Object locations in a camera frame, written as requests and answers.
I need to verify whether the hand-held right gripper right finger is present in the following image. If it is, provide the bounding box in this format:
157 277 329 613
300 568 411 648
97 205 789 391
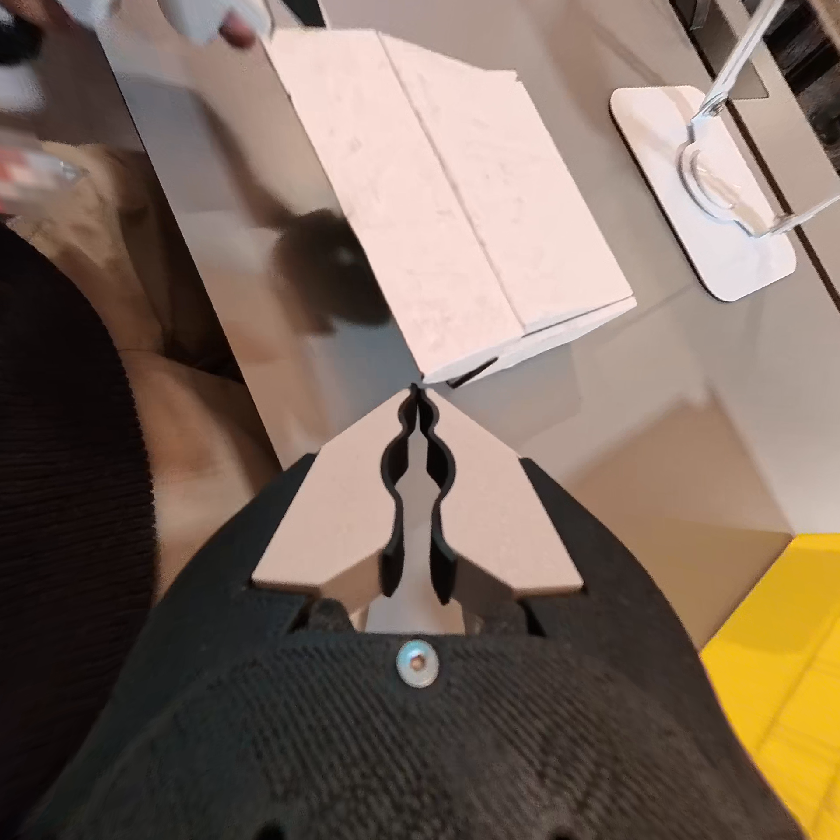
416 387 585 619

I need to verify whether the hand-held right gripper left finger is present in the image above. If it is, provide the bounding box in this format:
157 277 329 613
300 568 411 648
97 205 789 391
251 384 420 616

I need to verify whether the white cardboard box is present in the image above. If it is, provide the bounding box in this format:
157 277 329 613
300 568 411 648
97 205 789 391
262 28 637 388

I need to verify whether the large yellow plastic bin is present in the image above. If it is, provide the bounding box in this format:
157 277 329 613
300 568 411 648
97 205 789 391
699 533 840 840

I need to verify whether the grey desk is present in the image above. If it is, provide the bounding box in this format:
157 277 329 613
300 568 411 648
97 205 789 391
98 0 840 651

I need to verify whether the printed card in clear sleeve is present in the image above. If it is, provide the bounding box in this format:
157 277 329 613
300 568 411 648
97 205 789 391
0 125 88 217

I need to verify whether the white stand base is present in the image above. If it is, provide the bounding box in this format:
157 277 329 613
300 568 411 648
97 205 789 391
609 85 797 303

